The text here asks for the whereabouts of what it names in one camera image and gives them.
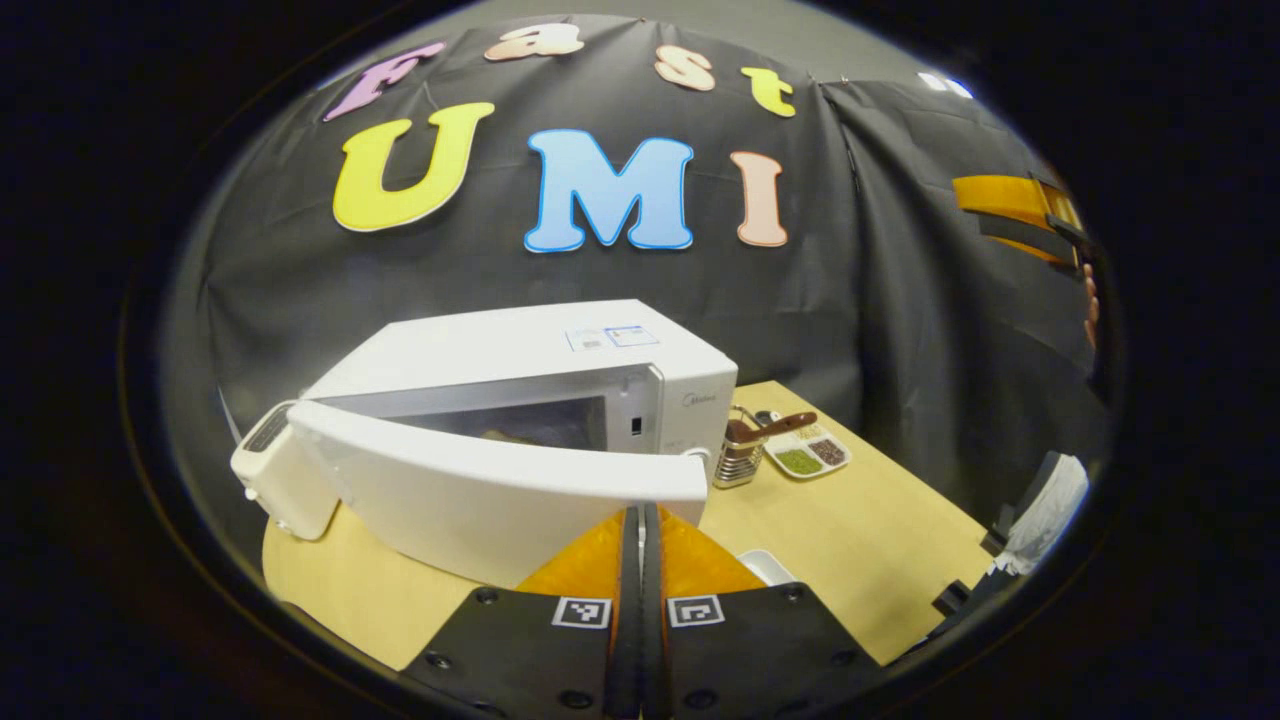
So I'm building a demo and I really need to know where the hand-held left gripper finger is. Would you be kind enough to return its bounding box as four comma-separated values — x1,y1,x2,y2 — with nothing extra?
400,505,641,719
642,503,886,719

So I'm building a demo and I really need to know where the white microwave oven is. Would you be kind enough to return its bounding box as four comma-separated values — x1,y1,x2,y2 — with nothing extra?
285,298,739,591

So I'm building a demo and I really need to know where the white rectangular tray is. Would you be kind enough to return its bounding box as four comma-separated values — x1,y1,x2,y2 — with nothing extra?
737,549,796,588

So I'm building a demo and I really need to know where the black backdrop cloth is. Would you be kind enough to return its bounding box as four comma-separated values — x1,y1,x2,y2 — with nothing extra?
165,15,1111,521

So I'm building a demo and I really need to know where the metal utensil holder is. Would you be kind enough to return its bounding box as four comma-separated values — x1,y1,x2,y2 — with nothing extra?
714,405,769,489

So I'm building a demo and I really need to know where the white divided seasoning dish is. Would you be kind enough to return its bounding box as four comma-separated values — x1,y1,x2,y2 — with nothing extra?
765,422,852,480

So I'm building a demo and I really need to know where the white cloth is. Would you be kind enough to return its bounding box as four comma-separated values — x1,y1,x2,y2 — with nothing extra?
1000,455,1089,576

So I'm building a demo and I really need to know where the white toaster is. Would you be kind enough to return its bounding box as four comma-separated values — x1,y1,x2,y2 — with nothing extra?
230,400,341,543

